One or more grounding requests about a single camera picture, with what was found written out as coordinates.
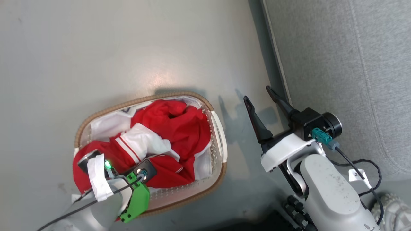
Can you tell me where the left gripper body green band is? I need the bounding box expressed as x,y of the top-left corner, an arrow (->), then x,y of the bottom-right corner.
120,171 -> 150,224

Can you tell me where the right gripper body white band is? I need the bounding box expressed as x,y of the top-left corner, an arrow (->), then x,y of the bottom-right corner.
260,133 -> 322,174

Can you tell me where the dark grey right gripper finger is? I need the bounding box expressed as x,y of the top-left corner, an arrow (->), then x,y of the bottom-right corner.
266,85 -> 300,121
243,95 -> 274,144

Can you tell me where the red and white jersey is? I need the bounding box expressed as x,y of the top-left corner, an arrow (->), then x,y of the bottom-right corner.
73,99 -> 212,193

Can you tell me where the white basket with woven rim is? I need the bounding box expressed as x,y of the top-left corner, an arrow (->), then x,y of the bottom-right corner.
74,91 -> 228,218

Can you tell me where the white cloth basket liner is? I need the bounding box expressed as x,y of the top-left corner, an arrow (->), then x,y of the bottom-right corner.
87,95 -> 214,181

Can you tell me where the white tape strip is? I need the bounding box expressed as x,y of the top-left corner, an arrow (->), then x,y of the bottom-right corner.
87,154 -> 114,202

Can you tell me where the grey fabric sofa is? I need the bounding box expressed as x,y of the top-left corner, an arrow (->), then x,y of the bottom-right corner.
249,0 -> 411,196

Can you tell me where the grey speckled knit object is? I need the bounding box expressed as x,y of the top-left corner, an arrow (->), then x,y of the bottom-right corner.
370,192 -> 411,231

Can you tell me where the teal right cable connector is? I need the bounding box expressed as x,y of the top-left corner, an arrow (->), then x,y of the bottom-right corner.
311,127 -> 340,151

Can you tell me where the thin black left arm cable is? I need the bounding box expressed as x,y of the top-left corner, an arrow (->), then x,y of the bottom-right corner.
36,175 -> 143,231

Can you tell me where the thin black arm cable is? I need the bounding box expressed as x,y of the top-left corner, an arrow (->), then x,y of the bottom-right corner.
335,147 -> 385,226
36,175 -> 143,231

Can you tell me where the white paper cable label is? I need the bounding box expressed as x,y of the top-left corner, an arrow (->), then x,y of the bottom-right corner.
348,168 -> 372,189

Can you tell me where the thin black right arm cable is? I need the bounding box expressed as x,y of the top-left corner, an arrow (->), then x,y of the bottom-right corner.
335,147 -> 385,226

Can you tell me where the braided black cable loop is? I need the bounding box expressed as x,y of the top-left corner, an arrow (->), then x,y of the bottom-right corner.
330,158 -> 383,197

